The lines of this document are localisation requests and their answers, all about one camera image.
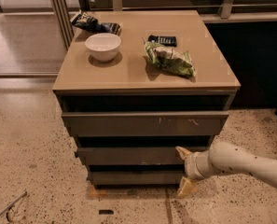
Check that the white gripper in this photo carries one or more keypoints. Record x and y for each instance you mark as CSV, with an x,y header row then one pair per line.
x,y
191,166

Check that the black snack packet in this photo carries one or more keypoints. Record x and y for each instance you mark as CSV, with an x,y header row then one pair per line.
x,y
169,41

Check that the dark blue chip bag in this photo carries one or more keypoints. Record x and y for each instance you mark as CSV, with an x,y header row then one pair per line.
x,y
84,21

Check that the grey top drawer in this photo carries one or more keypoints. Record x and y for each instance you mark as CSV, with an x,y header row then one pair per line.
x,y
179,123

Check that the grey bottom drawer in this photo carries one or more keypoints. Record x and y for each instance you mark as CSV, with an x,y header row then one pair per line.
x,y
135,178

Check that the grey drawer cabinet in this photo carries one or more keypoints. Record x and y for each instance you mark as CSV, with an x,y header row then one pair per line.
x,y
130,83

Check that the green chip bag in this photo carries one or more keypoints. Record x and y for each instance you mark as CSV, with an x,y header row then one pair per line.
x,y
170,60

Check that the metal window frame post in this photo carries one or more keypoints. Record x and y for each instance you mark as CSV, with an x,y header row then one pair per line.
x,y
62,15

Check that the grey drawer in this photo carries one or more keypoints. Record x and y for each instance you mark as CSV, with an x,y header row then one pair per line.
x,y
179,123
128,155
135,178

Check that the metal rod on floor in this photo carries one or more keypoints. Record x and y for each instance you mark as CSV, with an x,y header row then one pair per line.
x,y
5,209

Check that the metal railing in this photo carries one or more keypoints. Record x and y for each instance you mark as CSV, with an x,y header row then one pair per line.
x,y
187,0

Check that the white ceramic bowl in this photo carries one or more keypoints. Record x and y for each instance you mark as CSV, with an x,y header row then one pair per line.
x,y
103,47

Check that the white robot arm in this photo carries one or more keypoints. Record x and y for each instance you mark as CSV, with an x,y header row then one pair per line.
x,y
223,159

